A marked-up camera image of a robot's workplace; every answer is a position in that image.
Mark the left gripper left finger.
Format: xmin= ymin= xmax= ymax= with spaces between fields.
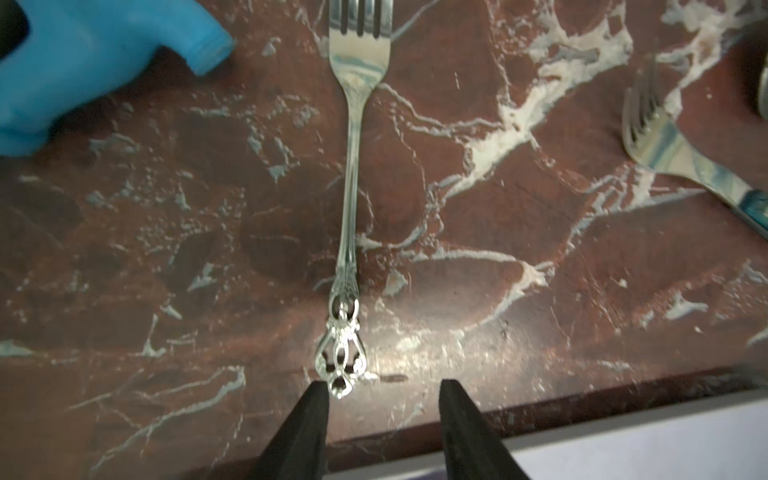
xmin=245 ymin=381 xmax=330 ymax=480

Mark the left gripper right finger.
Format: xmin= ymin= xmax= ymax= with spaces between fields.
xmin=439 ymin=379 xmax=530 ymax=480

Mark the ornate silver fork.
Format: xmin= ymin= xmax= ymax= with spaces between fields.
xmin=314 ymin=0 xmax=394 ymax=399

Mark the cow pattern handle spoon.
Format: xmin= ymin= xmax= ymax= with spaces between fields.
xmin=756 ymin=63 xmax=768 ymax=120

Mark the lilac placemat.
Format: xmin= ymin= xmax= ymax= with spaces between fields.
xmin=337 ymin=389 xmax=767 ymax=479

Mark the blue glue gun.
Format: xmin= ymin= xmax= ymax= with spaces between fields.
xmin=1 ymin=1 xmax=235 ymax=157

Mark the green handle fork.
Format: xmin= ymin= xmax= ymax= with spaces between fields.
xmin=622 ymin=54 xmax=767 ymax=237

